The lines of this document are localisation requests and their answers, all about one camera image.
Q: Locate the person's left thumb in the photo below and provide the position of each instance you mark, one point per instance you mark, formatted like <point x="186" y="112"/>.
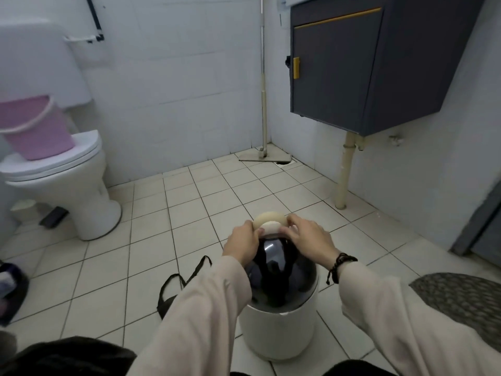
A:
<point x="261" y="232"/>

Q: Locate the white wall bar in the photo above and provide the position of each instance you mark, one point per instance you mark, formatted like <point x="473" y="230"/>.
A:
<point x="80" y="38"/>

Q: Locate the person's left forearm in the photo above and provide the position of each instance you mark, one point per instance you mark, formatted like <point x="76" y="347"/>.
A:
<point x="195" y="321"/>

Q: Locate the grey patterned floor mat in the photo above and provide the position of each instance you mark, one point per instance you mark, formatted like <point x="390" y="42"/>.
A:
<point x="462" y="301"/>

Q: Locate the beige drain pipe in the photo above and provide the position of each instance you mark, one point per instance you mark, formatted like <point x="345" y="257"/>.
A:
<point x="346" y="172"/>

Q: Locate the black wall pipe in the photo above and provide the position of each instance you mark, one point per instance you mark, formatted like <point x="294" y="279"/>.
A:
<point x="94" y="17"/>

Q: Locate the floor drain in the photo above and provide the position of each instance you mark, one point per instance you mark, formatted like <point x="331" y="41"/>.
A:
<point x="284" y="163"/>

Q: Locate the white toilet cistern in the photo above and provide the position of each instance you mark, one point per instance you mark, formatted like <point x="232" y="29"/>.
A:
<point x="43" y="62"/>

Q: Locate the person's right hand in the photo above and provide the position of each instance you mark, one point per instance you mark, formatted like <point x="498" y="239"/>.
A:
<point x="313" y="242"/>

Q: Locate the beige roll of bin bags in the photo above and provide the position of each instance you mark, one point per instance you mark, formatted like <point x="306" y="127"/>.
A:
<point x="270" y="221"/>

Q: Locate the person's right thumb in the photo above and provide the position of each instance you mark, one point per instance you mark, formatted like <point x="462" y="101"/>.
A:
<point x="293" y="232"/>

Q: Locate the white round waste bin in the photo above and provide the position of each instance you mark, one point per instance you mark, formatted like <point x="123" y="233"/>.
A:
<point x="278" y="332"/>

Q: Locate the white toilet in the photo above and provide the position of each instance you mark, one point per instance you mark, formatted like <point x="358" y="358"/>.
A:
<point x="62" y="184"/>

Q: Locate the black object beside toilet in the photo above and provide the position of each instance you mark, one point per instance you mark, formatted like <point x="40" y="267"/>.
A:
<point x="53" y="217"/>

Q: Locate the white wall fitting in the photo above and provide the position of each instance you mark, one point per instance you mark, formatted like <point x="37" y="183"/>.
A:
<point x="395" y="140"/>

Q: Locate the grey door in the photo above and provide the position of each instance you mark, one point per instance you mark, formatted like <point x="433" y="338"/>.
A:
<point x="483" y="227"/>

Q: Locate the black trousers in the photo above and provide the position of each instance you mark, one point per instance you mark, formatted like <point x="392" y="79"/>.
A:
<point x="66" y="358"/>

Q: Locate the dark grey vanity cabinet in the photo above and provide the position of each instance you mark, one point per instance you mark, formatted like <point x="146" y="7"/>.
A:
<point x="375" y="66"/>

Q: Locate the person's right forearm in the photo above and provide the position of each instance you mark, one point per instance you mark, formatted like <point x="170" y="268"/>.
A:
<point x="399" y="325"/>

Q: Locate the dark bag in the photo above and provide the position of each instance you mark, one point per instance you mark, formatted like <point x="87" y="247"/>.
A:
<point x="11" y="293"/>

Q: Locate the pink plastic bucket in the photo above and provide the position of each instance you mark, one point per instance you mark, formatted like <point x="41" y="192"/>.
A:
<point x="39" y="129"/>

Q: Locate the beige flat mop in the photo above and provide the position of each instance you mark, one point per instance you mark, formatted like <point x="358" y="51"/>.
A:
<point x="263" y="113"/>

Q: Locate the person's left hand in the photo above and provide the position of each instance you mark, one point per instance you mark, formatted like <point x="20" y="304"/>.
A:
<point x="239" y="246"/>

